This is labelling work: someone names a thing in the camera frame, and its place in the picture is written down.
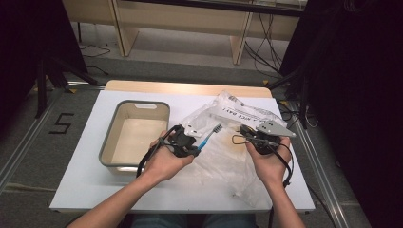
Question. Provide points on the blue toothbrush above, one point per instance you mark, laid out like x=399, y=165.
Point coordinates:
x=206, y=141

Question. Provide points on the black curtain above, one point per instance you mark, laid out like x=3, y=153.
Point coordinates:
x=364, y=79
x=28, y=38

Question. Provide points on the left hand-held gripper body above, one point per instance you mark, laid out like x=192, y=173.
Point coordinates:
x=179, y=139

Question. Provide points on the metal floor rail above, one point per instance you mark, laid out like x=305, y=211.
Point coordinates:
x=313, y=155
x=22, y=148

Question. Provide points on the person's right hand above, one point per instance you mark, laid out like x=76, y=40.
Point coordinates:
x=271, y=167

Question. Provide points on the person's blue jeans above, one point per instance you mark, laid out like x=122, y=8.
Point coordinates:
x=221, y=221

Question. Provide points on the clear smiley plastic bag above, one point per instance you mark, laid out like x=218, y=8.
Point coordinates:
x=225, y=158

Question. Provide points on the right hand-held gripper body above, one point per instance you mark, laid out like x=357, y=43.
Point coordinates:
x=272, y=129

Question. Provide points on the black tripod stand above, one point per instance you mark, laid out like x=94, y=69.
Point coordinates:
x=41, y=88

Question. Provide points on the beige wooden desk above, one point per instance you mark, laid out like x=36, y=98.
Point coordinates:
x=177, y=19

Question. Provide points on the person's left hand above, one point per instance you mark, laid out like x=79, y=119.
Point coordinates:
x=164, y=164

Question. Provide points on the beige grey-rimmed plastic bin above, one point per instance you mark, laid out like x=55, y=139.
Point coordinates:
x=136, y=136

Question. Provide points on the black metal stand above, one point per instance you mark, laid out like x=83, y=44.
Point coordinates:
x=304, y=95

